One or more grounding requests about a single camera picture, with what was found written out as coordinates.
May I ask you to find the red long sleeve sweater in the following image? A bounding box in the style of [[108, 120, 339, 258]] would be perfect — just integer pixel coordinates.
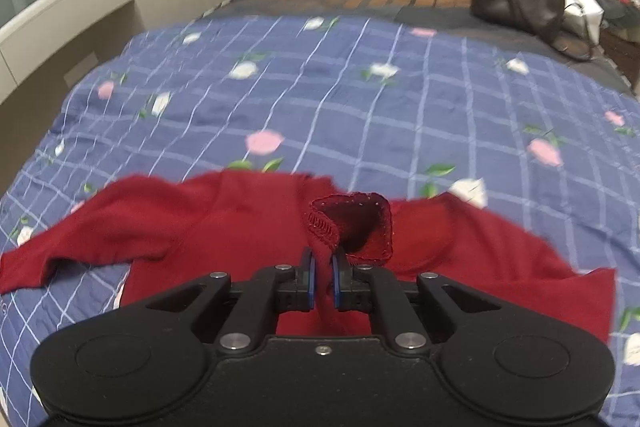
[[1, 170, 615, 340]]

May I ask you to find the blue floral checked quilt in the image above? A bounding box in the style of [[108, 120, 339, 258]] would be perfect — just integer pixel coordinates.
[[1, 16, 639, 426]]

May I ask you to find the brown patterned bed sheet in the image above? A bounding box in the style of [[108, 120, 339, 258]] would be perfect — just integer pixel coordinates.
[[204, 0, 634, 95]]

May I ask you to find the beige built-in cabinet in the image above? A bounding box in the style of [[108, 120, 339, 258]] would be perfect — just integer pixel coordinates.
[[1, 0, 227, 187]]

